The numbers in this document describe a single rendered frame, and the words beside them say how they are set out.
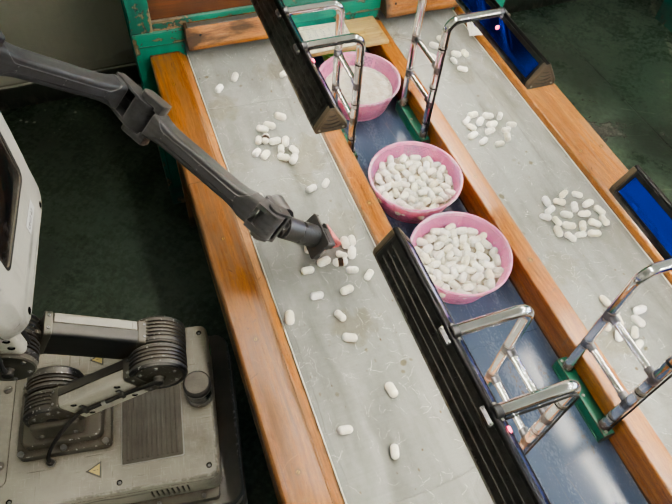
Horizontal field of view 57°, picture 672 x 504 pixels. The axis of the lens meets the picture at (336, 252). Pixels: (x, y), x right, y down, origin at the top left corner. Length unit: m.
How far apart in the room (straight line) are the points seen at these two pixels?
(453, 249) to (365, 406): 0.50
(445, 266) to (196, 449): 0.78
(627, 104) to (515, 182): 1.78
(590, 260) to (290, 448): 0.92
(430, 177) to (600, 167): 0.49
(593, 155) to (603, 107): 1.51
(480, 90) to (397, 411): 1.14
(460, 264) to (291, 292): 0.45
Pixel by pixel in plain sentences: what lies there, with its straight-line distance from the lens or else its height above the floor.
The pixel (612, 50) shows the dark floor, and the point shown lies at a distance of 3.92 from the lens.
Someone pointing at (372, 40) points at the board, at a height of 0.78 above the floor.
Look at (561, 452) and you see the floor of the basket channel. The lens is 1.54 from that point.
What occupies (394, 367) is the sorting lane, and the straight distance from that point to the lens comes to 1.44.
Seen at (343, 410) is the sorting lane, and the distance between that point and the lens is 1.39.
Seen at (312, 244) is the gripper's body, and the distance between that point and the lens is 1.50.
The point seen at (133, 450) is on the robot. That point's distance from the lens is 1.68.
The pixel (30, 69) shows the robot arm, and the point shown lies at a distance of 1.39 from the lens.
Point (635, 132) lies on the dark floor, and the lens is 3.43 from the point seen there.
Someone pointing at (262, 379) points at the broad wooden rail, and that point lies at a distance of 1.39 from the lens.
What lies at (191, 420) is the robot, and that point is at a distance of 1.68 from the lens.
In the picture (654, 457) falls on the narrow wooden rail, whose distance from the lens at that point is 1.52.
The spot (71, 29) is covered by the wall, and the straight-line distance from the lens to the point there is 3.12.
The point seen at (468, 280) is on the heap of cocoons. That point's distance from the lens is 1.62.
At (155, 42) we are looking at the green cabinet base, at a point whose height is 0.80.
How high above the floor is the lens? 2.03
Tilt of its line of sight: 54 degrees down
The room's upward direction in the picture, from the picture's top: 5 degrees clockwise
